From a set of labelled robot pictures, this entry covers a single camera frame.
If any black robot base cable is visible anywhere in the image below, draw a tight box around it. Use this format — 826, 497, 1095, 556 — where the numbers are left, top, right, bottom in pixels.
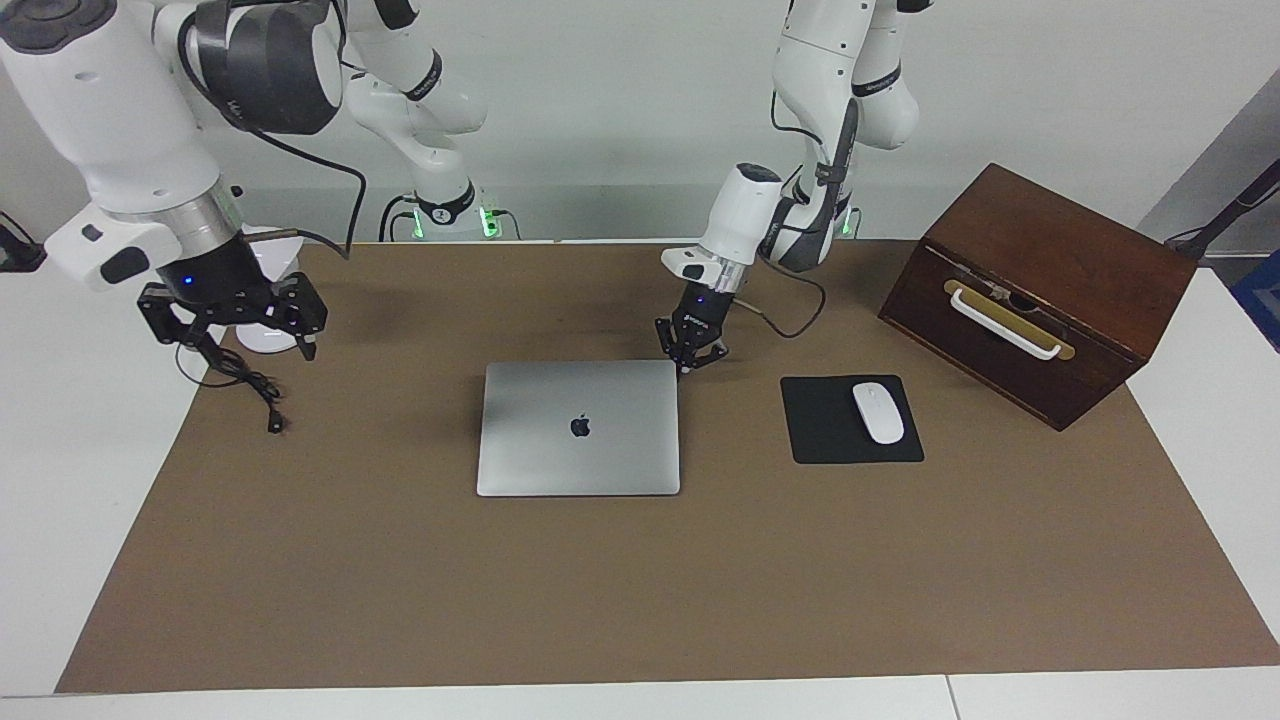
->
378, 195, 421, 242

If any black lamp power cable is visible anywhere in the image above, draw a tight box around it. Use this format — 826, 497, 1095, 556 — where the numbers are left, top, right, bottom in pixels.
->
176, 340, 289, 435

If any black stand foot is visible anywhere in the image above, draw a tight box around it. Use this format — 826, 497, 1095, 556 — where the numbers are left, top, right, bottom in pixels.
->
0, 212, 48, 273

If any white computer mouse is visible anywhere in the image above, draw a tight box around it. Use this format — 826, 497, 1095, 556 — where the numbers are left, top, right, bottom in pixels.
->
852, 382, 906, 446

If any blue crate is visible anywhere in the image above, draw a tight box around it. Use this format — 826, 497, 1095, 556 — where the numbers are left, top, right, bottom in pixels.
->
1232, 250, 1280, 353

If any white desk lamp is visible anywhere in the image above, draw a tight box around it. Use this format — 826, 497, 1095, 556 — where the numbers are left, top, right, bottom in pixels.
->
235, 225, 303, 354

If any brown table mat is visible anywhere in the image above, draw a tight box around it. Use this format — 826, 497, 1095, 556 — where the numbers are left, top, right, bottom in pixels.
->
55, 240, 1280, 694

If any dark brown wooden box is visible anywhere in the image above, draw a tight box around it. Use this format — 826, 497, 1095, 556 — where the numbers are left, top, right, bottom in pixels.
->
878, 163, 1199, 432

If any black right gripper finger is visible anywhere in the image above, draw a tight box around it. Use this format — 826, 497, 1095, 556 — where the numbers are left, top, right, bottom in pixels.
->
272, 276, 328, 363
138, 285, 226, 376

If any black mouse pad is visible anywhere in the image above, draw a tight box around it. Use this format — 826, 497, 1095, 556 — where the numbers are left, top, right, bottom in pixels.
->
780, 375, 925, 465

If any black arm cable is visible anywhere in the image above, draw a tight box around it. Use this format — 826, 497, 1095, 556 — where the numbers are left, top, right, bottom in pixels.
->
735, 88, 863, 341
178, 0, 369, 261

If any white box handle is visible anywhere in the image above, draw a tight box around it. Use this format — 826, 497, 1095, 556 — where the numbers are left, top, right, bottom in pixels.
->
948, 288, 1063, 361

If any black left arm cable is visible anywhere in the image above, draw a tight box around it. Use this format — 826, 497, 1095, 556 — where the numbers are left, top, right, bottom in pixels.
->
735, 88, 863, 341

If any silver grey laptop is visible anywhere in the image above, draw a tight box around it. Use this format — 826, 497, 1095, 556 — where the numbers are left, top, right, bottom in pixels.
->
476, 360, 682, 498

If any black tripod leg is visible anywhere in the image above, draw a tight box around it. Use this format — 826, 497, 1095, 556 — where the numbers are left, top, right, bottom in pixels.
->
1165, 158, 1280, 259

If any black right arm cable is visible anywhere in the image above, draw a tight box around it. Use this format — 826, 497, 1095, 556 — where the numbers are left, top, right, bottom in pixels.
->
178, 0, 369, 261

